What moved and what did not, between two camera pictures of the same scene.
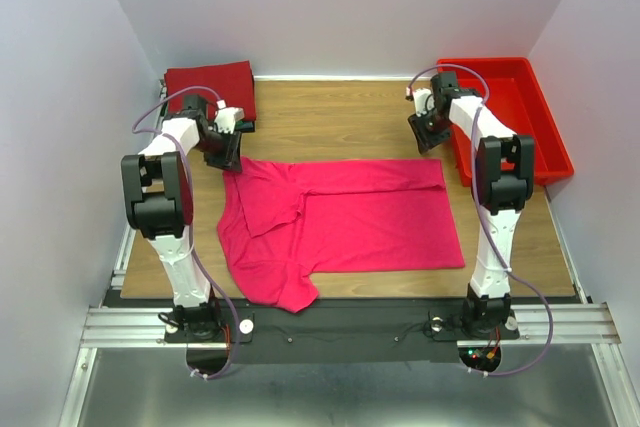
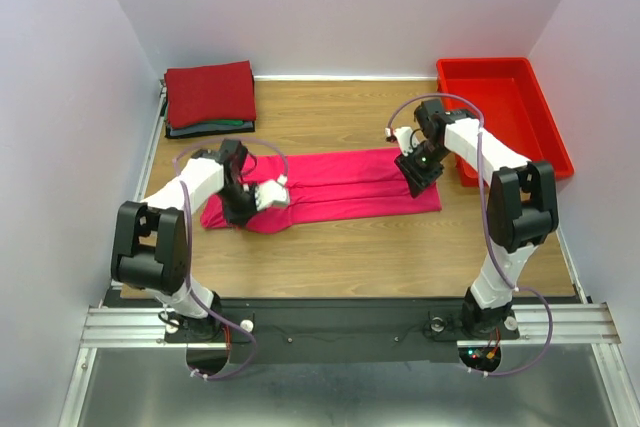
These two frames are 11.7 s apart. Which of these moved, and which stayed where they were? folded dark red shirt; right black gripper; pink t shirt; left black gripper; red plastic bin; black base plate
Moved: left black gripper; right black gripper; pink t shirt
Stayed: black base plate; red plastic bin; folded dark red shirt
